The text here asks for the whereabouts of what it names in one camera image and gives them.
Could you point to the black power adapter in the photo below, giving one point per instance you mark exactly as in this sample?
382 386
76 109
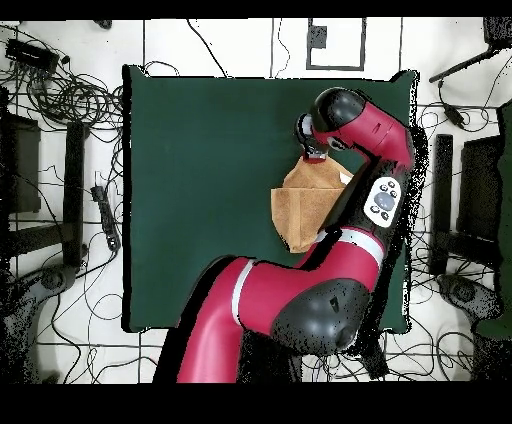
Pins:
454 114

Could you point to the dark green tablecloth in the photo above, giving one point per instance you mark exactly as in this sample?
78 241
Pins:
200 160

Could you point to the orange terry towel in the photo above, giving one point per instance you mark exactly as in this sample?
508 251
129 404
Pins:
304 208

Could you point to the black stand bar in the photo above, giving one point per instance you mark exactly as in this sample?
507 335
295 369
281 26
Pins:
443 180
74 192

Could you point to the grey square frame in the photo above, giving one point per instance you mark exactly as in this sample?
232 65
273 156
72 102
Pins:
336 68

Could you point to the black tripod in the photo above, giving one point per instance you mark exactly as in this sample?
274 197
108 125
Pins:
498 32

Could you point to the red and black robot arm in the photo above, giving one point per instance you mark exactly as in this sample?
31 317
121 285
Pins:
320 288

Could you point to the dark box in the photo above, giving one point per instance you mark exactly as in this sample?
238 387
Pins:
24 168
480 188

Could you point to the grey stand base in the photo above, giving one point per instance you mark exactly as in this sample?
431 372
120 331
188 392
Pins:
52 278
464 292

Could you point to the black power strip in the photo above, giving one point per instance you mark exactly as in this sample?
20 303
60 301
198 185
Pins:
106 216
374 360

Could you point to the black network switch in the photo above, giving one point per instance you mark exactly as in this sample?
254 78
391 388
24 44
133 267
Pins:
32 56

